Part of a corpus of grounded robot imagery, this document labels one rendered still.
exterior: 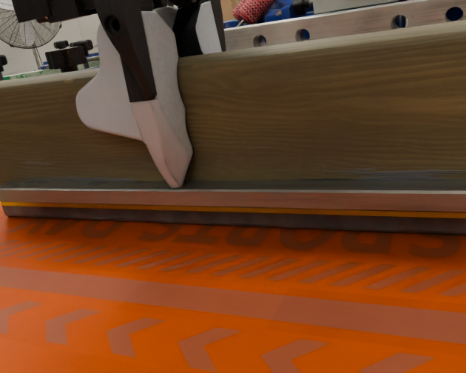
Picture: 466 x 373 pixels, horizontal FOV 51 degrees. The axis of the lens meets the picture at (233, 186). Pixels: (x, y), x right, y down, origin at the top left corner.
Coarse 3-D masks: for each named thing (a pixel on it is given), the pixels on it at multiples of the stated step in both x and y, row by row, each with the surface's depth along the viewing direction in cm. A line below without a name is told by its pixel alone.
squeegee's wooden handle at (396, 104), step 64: (192, 64) 25; (256, 64) 23; (320, 64) 22; (384, 64) 21; (448, 64) 20; (0, 128) 32; (64, 128) 30; (192, 128) 26; (256, 128) 25; (320, 128) 23; (384, 128) 22; (448, 128) 21
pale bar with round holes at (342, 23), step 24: (432, 0) 64; (456, 0) 62; (264, 24) 74; (288, 24) 72; (312, 24) 71; (336, 24) 69; (360, 24) 68; (384, 24) 67; (408, 24) 66; (240, 48) 76
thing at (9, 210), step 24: (24, 216) 36; (48, 216) 35; (72, 216) 34; (96, 216) 33; (120, 216) 32; (144, 216) 31; (168, 216) 31; (192, 216) 30; (216, 216) 29; (240, 216) 28; (264, 216) 28; (288, 216) 27; (312, 216) 26; (336, 216) 26; (360, 216) 25; (384, 216) 25
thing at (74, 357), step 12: (72, 360) 20; (84, 360) 20; (96, 360) 19; (108, 360) 19; (60, 372) 19; (72, 372) 19; (84, 372) 19; (96, 372) 19; (108, 372) 19; (120, 372) 19; (132, 372) 18; (144, 372) 18; (156, 372) 18; (168, 372) 18; (180, 372) 18
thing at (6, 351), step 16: (0, 208) 40; (0, 224) 36; (0, 352) 21; (16, 352) 21; (32, 352) 21; (48, 352) 20; (64, 352) 20; (0, 368) 20; (16, 368) 20; (32, 368) 20; (48, 368) 20
